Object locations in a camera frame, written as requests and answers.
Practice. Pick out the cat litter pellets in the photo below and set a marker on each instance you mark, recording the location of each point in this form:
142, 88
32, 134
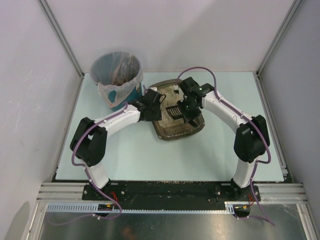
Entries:
171, 99

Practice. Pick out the aluminium frame rail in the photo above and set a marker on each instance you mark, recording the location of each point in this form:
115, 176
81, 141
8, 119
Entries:
282, 193

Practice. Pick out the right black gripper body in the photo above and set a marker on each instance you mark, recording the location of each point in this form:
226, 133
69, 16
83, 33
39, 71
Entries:
185, 111

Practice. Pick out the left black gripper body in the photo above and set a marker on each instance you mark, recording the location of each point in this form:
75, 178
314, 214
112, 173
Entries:
155, 107

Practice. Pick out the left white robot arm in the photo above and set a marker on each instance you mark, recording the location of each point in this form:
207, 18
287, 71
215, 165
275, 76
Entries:
89, 141

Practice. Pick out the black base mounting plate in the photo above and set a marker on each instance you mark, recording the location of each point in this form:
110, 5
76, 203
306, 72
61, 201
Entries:
169, 195

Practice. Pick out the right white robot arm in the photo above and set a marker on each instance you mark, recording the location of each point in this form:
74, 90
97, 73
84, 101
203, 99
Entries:
251, 132

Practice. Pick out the brown litter box tray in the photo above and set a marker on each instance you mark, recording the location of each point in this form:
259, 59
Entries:
178, 131

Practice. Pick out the black litter scoop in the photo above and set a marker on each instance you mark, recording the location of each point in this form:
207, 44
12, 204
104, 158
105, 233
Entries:
174, 112

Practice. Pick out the teal trash bin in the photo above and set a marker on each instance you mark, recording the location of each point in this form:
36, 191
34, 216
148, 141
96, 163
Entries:
130, 92

